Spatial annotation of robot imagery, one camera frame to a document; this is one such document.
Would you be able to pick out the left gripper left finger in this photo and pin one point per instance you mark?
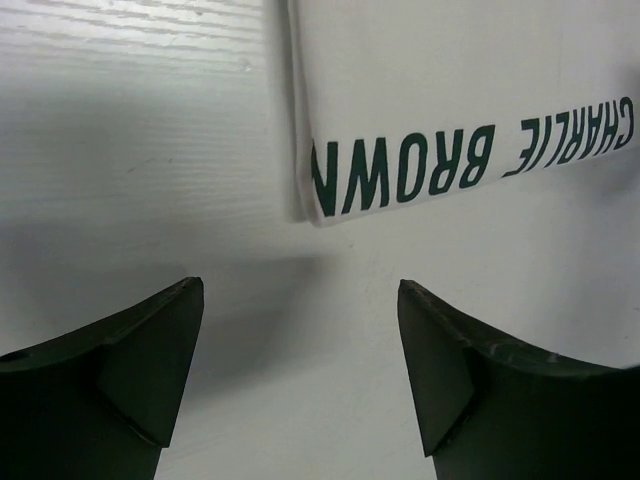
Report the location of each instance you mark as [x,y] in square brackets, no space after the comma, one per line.
[102,401]

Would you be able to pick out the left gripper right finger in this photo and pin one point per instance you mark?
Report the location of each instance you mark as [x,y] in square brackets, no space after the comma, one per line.
[492,406]

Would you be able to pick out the white green sleeved t shirt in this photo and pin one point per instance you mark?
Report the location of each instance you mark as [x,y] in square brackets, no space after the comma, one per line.
[389,104]

